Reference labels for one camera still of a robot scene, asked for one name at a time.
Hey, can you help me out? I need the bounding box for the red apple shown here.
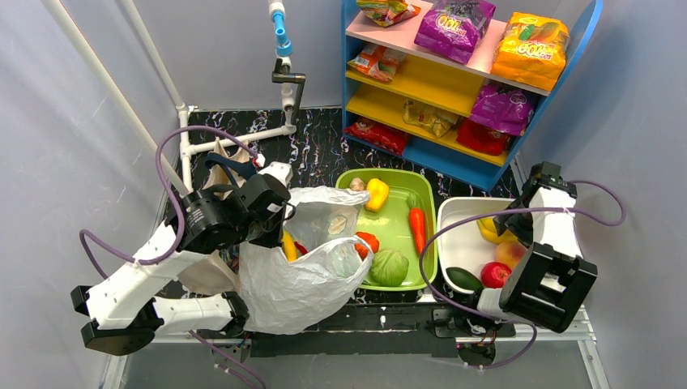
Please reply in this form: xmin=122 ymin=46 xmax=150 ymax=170
xmin=480 ymin=262 xmax=512 ymax=289

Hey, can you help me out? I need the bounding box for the white plastic grocery bag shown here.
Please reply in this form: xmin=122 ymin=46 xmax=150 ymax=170
xmin=238 ymin=186 xmax=373 ymax=335

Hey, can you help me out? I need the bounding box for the yellow snack bag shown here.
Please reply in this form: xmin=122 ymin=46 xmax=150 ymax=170
xmin=491 ymin=12 xmax=570 ymax=92

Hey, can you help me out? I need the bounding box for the yellow clear snack packet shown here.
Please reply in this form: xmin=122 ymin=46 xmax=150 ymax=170
xmin=403 ymin=100 xmax=462 ymax=137

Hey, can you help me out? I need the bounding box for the peach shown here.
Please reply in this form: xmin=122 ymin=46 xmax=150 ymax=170
xmin=494 ymin=242 xmax=527 ymax=271

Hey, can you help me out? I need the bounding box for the green cabbage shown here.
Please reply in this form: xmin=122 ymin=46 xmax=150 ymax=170
xmin=369 ymin=249 xmax=410 ymax=287

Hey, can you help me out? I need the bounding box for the orange noodle packet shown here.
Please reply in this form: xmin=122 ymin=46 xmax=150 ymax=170
xmin=347 ymin=43 xmax=407 ymax=82

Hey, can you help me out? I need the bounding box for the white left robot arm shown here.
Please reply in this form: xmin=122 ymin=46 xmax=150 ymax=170
xmin=70 ymin=163 xmax=292 ymax=356

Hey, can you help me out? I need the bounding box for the red chili pepper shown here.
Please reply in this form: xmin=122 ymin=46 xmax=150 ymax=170
xmin=294 ymin=242 xmax=308 ymax=255

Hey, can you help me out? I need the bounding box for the garlic bulb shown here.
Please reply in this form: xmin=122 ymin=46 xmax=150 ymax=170
xmin=348 ymin=177 xmax=366 ymax=191

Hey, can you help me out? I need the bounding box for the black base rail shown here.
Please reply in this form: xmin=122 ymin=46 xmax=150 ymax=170
xmin=198 ymin=302 xmax=515 ymax=357

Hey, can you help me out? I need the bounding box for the purple snack bag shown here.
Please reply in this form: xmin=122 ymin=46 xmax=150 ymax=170
xmin=414 ymin=0 xmax=496 ymax=64
xmin=469 ymin=80 xmax=540 ymax=136

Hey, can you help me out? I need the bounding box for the colourful blue shelf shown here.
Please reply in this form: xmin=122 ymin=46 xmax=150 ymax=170
xmin=341 ymin=1 xmax=604 ymax=190

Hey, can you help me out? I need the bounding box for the yellow banana bunch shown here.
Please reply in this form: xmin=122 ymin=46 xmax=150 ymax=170
xmin=476 ymin=217 xmax=518 ymax=245

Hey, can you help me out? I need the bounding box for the red snack packet left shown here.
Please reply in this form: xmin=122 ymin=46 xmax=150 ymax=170
xmin=343 ymin=117 xmax=411 ymax=156

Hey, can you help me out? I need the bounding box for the black clamp on pipe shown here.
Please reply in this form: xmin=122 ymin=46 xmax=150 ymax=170
xmin=271 ymin=56 xmax=306 ymax=126

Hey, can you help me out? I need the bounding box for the red snack packet right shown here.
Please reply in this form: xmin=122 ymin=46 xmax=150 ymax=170
xmin=456 ymin=119 xmax=512 ymax=156

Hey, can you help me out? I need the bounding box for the red snack packet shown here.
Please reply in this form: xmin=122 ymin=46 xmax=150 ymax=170
xmin=456 ymin=119 xmax=512 ymax=156
xmin=343 ymin=117 xmax=411 ymax=156

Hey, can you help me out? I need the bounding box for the green plastic tray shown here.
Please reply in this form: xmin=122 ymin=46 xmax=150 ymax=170
xmin=335 ymin=168 xmax=437 ymax=292

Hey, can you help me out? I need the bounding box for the purple snack bag top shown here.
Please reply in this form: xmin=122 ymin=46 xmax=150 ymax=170
xmin=414 ymin=0 xmax=496 ymax=64

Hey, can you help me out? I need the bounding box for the green avocado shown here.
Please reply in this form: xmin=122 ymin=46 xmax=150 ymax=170
xmin=446 ymin=267 xmax=484 ymax=293

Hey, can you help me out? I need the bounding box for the floral canvas tote bag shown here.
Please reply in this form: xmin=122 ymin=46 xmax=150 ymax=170
xmin=177 ymin=139 xmax=256 ymax=295

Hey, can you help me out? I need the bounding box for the orange carrot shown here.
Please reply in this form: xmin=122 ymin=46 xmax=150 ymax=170
xmin=407 ymin=193 xmax=426 ymax=254

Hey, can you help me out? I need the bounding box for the yellow bell pepper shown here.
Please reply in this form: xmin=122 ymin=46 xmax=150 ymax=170
xmin=365 ymin=178 xmax=390 ymax=212

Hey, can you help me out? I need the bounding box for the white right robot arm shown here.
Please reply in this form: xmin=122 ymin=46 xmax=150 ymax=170
xmin=476 ymin=162 xmax=598 ymax=333

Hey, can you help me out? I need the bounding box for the white pvc pipe frame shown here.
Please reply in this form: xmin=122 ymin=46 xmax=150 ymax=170
xmin=41 ymin=0 xmax=298 ymax=201

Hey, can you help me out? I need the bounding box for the orange green snack bag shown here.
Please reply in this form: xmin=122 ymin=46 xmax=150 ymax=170
xmin=356 ymin=0 xmax=421 ymax=28

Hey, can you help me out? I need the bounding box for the purple snack bag lower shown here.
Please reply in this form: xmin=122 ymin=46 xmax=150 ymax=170
xmin=469 ymin=80 xmax=540 ymax=136

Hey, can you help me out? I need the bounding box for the white plastic tray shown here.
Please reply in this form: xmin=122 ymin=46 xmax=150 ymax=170
xmin=437 ymin=197 xmax=526 ymax=295

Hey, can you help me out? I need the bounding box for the orange pumpkin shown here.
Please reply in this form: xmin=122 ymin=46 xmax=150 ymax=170
xmin=355 ymin=232 xmax=380 ymax=260

